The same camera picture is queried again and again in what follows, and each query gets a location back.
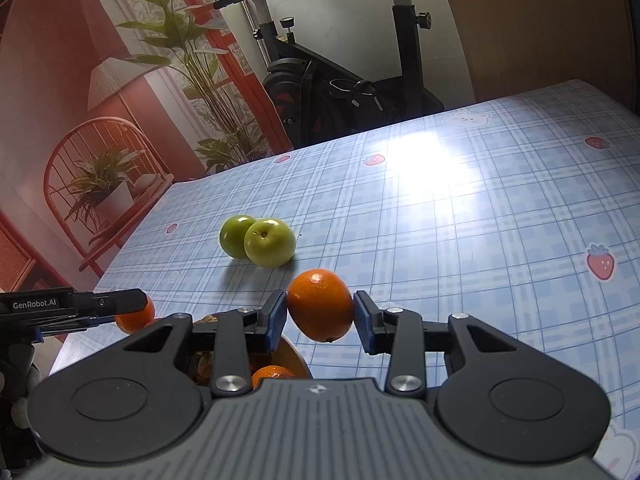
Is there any black exercise bike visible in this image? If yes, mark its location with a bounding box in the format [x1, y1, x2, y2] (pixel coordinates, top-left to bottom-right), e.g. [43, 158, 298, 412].
[212, 0, 446, 148]

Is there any small tangerine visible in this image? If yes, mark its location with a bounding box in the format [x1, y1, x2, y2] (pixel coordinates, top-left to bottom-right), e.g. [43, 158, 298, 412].
[251, 365, 297, 391]
[114, 296, 156, 336]

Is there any person's left hand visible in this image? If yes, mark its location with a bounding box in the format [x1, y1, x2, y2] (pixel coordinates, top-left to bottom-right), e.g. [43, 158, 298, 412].
[0, 357, 43, 431]

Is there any wall poster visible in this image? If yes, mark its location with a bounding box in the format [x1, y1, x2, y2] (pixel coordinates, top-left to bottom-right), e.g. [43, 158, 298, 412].
[0, 0, 296, 296]

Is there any smooth orange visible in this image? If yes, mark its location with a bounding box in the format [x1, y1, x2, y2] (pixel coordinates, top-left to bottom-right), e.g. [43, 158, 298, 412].
[287, 268, 355, 343]

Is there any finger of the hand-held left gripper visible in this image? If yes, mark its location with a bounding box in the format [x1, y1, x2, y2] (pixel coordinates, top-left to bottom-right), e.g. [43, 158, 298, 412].
[75, 288, 149, 319]
[40, 315, 119, 336]

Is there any blue plaid tablecloth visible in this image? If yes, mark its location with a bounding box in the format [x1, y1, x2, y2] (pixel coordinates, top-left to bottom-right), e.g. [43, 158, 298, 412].
[50, 79, 640, 480]

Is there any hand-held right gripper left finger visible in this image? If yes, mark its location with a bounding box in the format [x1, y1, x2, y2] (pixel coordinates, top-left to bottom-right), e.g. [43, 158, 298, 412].
[122, 290, 288, 396]

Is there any cream plate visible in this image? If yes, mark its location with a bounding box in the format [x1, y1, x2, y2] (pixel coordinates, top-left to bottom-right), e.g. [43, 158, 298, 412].
[190, 312, 314, 391]

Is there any green apple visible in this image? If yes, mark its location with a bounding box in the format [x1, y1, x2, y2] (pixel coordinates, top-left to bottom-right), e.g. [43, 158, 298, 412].
[244, 218, 296, 268]
[219, 215, 258, 260]

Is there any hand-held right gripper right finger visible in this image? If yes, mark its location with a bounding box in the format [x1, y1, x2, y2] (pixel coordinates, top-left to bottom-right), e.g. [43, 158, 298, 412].
[352, 290, 551, 398]

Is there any wooden panel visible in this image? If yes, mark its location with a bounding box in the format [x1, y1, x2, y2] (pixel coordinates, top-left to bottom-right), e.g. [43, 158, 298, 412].
[435, 0, 631, 103]

